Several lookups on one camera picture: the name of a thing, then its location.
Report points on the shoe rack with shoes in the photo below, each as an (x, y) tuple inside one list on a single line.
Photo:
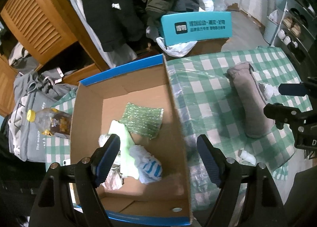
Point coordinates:
[(296, 31)]

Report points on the white plastic bag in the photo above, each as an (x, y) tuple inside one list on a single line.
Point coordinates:
[(177, 50)]

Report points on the light blue trash bin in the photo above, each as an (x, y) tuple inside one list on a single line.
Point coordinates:
[(270, 29)]

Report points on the small grey sock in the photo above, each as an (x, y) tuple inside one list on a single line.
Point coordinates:
[(268, 91)]

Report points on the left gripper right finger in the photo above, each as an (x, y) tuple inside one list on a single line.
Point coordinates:
[(226, 174)]

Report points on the brown flat cardboard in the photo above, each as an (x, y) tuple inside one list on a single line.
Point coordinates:
[(208, 46)]

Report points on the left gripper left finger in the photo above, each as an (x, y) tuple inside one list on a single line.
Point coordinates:
[(89, 174)]

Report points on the light blue sock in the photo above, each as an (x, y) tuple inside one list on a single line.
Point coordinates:
[(149, 168)]

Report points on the grey white plastic-wrapped bundle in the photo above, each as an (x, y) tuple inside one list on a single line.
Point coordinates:
[(114, 180)]

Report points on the plastic bottle yellow cap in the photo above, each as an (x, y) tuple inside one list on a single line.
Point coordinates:
[(51, 122)]

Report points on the light green cloth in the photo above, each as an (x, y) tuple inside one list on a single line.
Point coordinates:
[(127, 166)]

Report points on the teal shoe box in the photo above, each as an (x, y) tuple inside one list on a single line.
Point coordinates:
[(195, 26)]

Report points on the wooden louvered wardrobe door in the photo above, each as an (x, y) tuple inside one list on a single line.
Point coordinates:
[(39, 27)]

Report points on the white smartphone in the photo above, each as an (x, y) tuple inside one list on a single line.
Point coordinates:
[(66, 162)]

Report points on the green glitter cloth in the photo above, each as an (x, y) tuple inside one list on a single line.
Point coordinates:
[(143, 121)]

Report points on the open cardboard box blue rim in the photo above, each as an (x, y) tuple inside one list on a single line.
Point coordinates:
[(100, 104)]

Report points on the long grey fleece mitten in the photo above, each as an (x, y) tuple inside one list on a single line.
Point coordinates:
[(257, 124)]

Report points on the green checkered tablecloth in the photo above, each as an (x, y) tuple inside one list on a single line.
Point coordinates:
[(206, 102)]

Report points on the grey hoodie pile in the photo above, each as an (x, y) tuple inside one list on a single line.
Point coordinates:
[(37, 99)]

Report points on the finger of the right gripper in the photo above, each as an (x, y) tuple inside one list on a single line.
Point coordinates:
[(294, 117), (301, 89)]

